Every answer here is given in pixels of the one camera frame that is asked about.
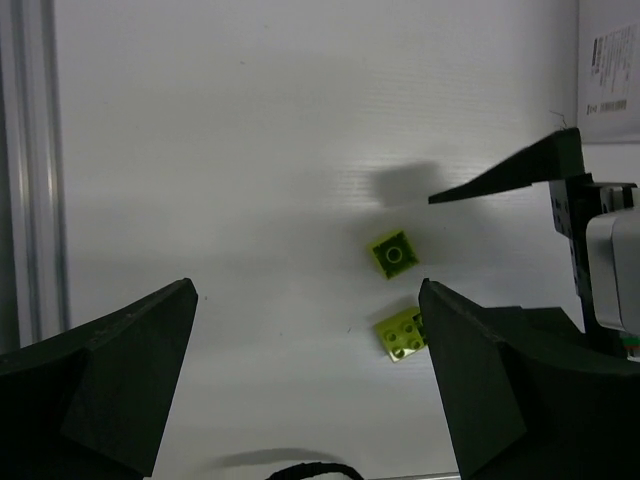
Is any white divided storage box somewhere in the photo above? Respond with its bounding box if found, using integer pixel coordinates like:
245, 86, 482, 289
577, 0, 639, 143

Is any green and yellow lego stack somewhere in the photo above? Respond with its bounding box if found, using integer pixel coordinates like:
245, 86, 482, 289
373, 306, 427, 363

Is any yellow-green lego brick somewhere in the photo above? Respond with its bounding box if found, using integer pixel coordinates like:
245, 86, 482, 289
367, 230, 419, 280

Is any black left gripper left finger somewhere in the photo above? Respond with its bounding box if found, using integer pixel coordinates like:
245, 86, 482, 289
1, 278, 198, 479

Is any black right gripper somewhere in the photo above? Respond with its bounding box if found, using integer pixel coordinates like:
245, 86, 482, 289
428, 127, 638, 327

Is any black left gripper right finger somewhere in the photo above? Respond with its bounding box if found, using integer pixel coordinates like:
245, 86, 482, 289
419, 280, 639, 479

